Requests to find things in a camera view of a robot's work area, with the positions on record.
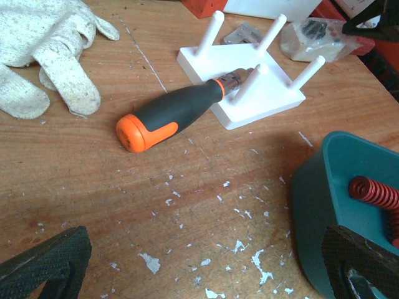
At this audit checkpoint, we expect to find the red spring upper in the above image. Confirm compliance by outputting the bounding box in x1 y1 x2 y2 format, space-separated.
349 176 398 210

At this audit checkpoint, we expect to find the red spring middle left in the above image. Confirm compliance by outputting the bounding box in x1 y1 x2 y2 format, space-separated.
383 209 399 248

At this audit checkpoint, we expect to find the orange power cube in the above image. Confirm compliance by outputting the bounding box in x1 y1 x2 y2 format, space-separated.
180 0 228 19

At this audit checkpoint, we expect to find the white four-peg base plate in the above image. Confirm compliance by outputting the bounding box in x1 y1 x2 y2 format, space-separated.
177 11 325 130

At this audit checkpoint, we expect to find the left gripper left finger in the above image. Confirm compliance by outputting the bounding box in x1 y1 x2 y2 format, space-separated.
1 226 92 298

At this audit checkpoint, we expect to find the red spring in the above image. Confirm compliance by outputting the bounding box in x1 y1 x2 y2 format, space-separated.
383 209 399 248
349 176 398 210

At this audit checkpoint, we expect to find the metal hinge bracket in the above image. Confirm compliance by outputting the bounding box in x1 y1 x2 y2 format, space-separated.
221 22 263 45

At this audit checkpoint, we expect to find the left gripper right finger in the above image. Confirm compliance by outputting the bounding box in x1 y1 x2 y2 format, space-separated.
321 225 398 298

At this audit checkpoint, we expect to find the teal plastic tray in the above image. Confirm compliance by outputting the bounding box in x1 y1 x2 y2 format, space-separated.
291 131 398 298

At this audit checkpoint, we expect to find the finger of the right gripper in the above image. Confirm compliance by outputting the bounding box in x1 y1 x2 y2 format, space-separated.
341 0 399 43

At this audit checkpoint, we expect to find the bagged white control box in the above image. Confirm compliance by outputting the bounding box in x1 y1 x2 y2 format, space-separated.
280 17 362 62

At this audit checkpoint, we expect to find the white work glove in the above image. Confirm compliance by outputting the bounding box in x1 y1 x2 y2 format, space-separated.
1 1 120 120

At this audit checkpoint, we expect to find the orange black handled screwdriver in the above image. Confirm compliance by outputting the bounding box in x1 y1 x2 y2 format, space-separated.
116 68 254 153

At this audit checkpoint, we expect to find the white plastic toolbox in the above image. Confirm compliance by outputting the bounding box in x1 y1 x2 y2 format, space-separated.
223 0 322 22

